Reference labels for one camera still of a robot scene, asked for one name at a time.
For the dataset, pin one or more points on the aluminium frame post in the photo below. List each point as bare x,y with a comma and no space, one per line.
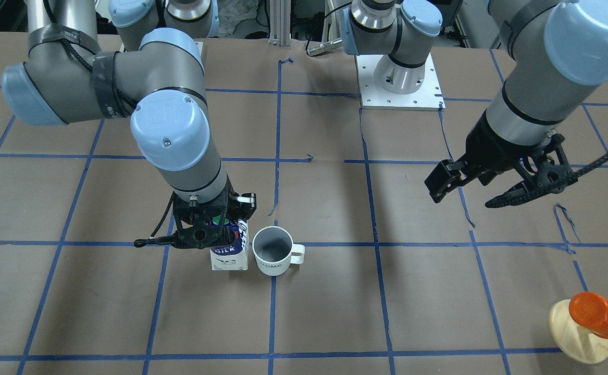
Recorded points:
279,23

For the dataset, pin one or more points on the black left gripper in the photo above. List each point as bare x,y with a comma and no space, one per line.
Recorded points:
485,144

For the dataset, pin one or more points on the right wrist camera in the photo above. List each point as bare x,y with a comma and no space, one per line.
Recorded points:
199,236

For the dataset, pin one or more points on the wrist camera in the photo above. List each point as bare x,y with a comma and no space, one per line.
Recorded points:
545,171
199,236

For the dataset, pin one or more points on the white mug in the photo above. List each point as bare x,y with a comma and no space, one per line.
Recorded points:
275,250

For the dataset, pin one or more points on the orange mug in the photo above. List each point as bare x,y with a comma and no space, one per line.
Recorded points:
590,310

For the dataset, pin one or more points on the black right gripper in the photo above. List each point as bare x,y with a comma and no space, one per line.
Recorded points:
245,204

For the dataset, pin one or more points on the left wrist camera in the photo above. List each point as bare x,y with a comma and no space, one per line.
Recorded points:
545,171

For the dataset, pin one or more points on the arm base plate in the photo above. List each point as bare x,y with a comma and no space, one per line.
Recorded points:
384,85

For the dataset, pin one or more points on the blue white milk carton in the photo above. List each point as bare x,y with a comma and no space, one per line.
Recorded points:
232,257

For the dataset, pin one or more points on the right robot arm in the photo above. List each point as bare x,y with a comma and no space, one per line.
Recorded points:
158,83

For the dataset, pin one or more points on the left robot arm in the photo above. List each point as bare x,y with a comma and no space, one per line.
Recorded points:
561,54

